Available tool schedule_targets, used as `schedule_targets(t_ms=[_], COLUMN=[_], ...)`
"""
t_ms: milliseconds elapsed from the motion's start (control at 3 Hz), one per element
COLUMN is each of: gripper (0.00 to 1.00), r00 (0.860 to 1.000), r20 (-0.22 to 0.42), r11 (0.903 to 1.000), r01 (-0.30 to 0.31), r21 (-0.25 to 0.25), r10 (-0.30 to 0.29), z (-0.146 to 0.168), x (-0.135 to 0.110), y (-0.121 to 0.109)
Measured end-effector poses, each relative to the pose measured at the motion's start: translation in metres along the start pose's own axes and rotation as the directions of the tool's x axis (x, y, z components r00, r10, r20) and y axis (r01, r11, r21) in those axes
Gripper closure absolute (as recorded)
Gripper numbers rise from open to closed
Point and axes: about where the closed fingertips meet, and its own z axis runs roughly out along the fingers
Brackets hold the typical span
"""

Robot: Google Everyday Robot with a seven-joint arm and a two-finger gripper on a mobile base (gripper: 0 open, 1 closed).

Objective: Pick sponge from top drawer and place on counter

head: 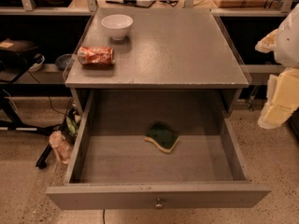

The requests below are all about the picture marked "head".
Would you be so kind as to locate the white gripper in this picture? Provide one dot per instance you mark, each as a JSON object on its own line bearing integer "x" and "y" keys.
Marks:
{"x": 289, "y": 44}

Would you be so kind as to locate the green and yellow sponge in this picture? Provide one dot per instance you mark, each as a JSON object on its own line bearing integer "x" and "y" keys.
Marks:
{"x": 161, "y": 136}

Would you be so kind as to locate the grey cabinet counter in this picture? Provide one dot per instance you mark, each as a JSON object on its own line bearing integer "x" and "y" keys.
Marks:
{"x": 167, "y": 48}

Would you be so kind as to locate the metal drawer knob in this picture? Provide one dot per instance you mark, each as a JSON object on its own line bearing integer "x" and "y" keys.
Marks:
{"x": 159, "y": 205}

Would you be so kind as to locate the grey open top drawer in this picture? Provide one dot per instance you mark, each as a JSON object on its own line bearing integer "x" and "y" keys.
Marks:
{"x": 114, "y": 167}

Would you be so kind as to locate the white ceramic bowl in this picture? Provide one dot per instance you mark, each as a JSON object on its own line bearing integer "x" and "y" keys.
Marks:
{"x": 117, "y": 26}

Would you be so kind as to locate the crushed orange soda can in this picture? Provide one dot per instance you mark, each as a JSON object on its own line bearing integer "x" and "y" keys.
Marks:
{"x": 96, "y": 55}

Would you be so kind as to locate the green plastic item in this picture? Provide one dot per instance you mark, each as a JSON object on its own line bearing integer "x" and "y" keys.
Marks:
{"x": 72, "y": 126}

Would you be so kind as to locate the dark small bowl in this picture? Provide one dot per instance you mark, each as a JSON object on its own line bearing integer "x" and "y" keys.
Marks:
{"x": 63, "y": 61}

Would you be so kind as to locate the clear plastic bottle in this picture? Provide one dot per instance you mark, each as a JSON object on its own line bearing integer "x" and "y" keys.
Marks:
{"x": 61, "y": 147}

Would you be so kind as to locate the white bowl on shelf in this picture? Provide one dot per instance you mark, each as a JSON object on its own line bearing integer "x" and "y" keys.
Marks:
{"x": 38, "y": 63}

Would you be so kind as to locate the black bag on shelf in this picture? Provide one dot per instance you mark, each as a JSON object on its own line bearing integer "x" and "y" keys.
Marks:
{"x": 17, "y": 53}

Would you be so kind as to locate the black stand legs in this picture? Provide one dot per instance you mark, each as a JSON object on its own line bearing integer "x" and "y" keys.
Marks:
{"x": 16, "y": 124}

